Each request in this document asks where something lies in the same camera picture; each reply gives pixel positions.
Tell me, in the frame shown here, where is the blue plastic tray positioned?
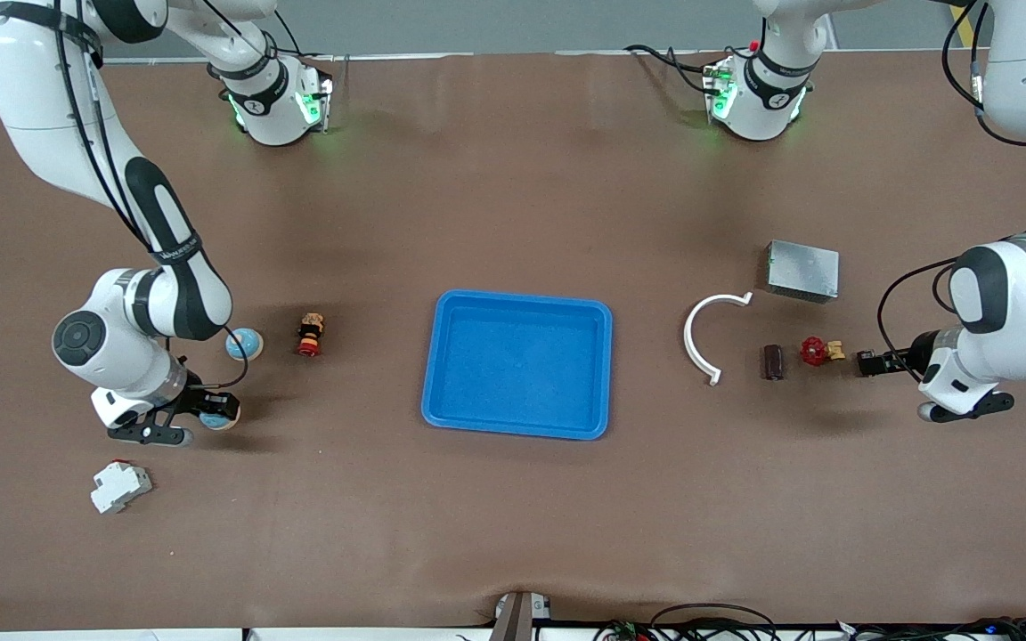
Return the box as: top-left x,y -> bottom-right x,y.
420,289 -> 614,442

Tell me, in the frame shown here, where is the white circuit breaker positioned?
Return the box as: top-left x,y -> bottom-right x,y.
90,459 -> 154,515

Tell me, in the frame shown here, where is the red yellow push button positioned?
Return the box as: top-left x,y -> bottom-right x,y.
297,312 -> 327,358

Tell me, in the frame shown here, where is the grey metal box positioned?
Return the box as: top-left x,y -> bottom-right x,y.
764,239 -> 841,304

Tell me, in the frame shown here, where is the white curved plastic clamp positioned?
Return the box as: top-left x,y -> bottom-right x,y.
683,292 -> 754,386

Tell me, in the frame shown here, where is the brown table mat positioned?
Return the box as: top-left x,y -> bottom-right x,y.
0,49 -> 1026,633

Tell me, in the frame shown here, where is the red handled brass valve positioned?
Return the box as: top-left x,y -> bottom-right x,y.
799,336 -> 846,367

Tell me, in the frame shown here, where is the black cable bundle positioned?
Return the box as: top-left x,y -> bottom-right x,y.
593,603 -> 1026,641

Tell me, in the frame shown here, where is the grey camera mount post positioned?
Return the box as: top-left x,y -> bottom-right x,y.
488,589 -> 554,641

